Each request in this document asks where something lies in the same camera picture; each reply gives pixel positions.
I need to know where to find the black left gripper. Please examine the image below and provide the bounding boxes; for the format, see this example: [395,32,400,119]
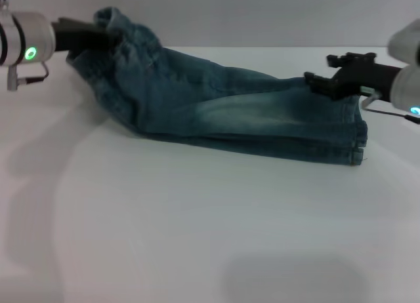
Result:
[50,17,121,53]

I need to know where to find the blue denim shorts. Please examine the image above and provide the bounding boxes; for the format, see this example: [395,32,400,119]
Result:
[66,7,369,168]

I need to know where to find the thin left arm cable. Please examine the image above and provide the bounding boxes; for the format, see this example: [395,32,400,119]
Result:
[14,61,51,85]

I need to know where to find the thin arm cable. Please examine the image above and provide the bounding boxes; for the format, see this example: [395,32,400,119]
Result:
[14,61,51,85]
[360,85,420,126]

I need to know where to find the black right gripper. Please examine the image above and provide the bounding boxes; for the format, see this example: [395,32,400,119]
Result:
[303,52,405,102]

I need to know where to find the thin right arm cable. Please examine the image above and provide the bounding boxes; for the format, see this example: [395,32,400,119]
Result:
[360,85,420,126]

